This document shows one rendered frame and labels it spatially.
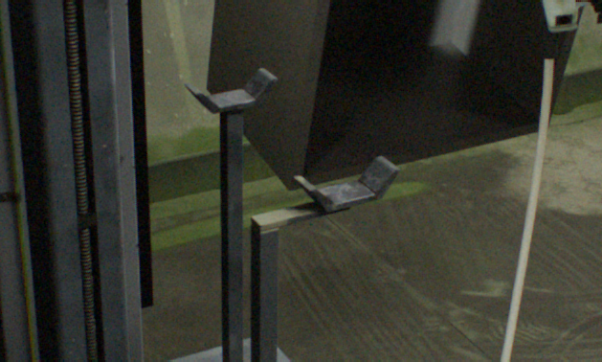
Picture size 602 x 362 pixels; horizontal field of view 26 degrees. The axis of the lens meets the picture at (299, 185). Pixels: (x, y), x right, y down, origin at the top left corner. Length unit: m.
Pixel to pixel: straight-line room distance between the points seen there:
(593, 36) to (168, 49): 1.28
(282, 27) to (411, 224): 0.99
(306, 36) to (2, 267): 0.82
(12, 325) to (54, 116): 0.71
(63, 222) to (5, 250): 0.59
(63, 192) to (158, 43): 2.25
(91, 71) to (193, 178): 2.27
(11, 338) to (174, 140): 1.60
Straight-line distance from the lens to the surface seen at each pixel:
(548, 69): 2.41
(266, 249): 0.97
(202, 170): 3.20
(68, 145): 0.95
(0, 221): 1.55
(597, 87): 3.84
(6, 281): 1.59
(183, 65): 3.21
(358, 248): 3.03
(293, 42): 2.25
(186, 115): 3.19
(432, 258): 3.01
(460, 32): 2.87
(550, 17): 2.17
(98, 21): 0.92
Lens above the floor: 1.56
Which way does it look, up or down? 27 degrees down
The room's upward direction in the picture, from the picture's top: 1 degrees clockwise
